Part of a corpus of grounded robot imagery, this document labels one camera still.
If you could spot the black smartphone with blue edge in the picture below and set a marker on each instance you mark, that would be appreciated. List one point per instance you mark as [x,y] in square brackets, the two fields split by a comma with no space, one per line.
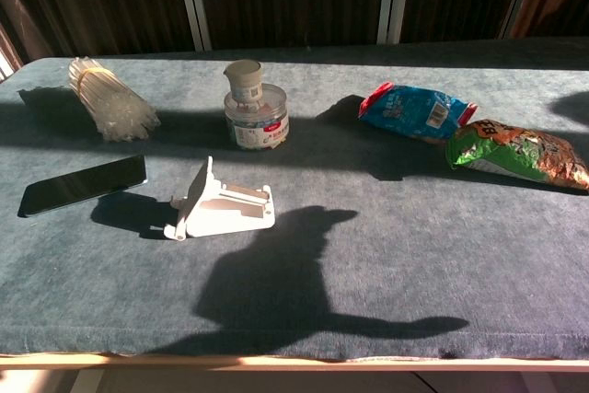
[83,183]

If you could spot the white folding phone stand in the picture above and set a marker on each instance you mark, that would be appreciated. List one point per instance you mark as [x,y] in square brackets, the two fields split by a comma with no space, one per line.
[230,216]

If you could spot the clear plastic jar with label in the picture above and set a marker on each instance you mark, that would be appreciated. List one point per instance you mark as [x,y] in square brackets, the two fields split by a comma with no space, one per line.
[262,128]

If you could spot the small grey paper cup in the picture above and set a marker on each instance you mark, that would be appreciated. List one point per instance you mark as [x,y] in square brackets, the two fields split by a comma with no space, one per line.
[244,77]

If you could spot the blue-grey table cloth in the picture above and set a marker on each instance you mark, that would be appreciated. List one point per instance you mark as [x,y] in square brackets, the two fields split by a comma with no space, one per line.
[391,250]

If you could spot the blue snack bag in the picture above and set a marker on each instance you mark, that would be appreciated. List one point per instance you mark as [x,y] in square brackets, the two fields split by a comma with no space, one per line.
[405,112]

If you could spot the bundle of clear plastic sticks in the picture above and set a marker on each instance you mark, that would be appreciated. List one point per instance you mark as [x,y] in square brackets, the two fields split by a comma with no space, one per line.
[117,110]

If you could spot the green and orange snack bag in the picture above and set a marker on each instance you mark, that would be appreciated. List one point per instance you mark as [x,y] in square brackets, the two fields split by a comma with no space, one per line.
[515,153]

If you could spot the yellow rubber band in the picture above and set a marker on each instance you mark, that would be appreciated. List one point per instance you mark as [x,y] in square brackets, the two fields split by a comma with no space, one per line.
[92,72]

